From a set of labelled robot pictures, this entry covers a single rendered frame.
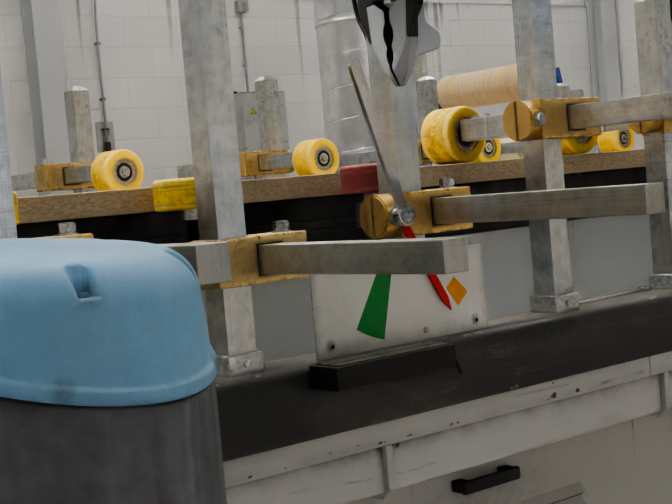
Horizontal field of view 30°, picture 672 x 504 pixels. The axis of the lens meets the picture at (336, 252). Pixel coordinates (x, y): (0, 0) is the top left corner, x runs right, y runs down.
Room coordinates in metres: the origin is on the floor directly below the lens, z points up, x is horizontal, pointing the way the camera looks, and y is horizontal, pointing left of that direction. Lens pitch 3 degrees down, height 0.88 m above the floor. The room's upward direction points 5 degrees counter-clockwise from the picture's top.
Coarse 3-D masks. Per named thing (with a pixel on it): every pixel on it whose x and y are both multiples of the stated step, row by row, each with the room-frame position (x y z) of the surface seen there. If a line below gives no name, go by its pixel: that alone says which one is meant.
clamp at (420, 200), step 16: (416, 192) 1.43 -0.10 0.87; (432, 192) 1.44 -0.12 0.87; (448, 192) 1.46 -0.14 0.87; (464, 192) 1.48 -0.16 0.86; (368, 208) 1.42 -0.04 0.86; (384, 208) 1.40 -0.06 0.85; (416, 208) 1.43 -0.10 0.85; (432, 208) 1.44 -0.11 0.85; (368, 224) 1.42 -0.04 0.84; (384, 224) 1.40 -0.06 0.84; (416, 224) 1.43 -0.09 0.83; (432, 224) 1.44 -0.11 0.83; (448, 224) 1.46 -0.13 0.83; (464, 224) 1.47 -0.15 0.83
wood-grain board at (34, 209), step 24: (432, 168) 1.70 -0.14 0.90; (456, 168) 1.73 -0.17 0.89; (480, 168) 1.76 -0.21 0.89; (504, 168) 1.79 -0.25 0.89; (576, 168) 1.89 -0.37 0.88; (600, 168) 1.92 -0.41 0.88; (624, 168) 1.96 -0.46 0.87; (96, 192) 1.38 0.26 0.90; (120, 192) 1.40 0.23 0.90; (144, 192) 1.42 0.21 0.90; (264, 192) 1.52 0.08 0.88; (288, 192) 1.54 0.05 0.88; (312, 192) 1.57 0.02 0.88; (336, 192) 1.59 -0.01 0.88; (24, 216) 1.32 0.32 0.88; (48, 216) 1.34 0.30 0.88; (72, 216) 1.36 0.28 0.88; (96, 216) 1.38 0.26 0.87
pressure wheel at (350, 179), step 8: (344, 168) 1.52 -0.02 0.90; (352, 168) 1.51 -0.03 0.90; (360, 168) 1.51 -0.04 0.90; (368, 168) 1.50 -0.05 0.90; (376, 168) 1.50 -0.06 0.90; (344, 176) 1.52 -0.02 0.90; (352, 176) 1.51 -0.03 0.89; (360, 176) 1.51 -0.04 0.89; (368, 176) 1.50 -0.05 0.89; (376, 176) 1.50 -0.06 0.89; (344, 184) 1.52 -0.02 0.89; (352, 184) 1.51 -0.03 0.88; (360, 184) 1.51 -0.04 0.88; (368, 184) 1.50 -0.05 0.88; (376, 184) 1.50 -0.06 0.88; (344, 192) 1.53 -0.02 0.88; (352, 192) 1.51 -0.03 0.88; (360, 192) 1.51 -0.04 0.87; (368, 192) 1.50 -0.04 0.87; (376, 192) 1.51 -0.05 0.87
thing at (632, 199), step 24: (528, 192) 1.33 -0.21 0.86; (552, 192) 1.30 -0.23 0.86; (576, 192) 1.28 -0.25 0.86; (600, 192) 1.25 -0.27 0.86; (624, 192) 1.23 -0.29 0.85; (648, 192) 1.21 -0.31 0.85; (456, 216) 1.41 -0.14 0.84; (480, 216) 1.38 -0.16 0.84; (504, 216) 1.36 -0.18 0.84; (528, 216) 1.33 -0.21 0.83; (552, 216) 1.30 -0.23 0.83; (576, 216) 1.28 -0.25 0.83; (600, 216) 1.26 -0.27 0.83
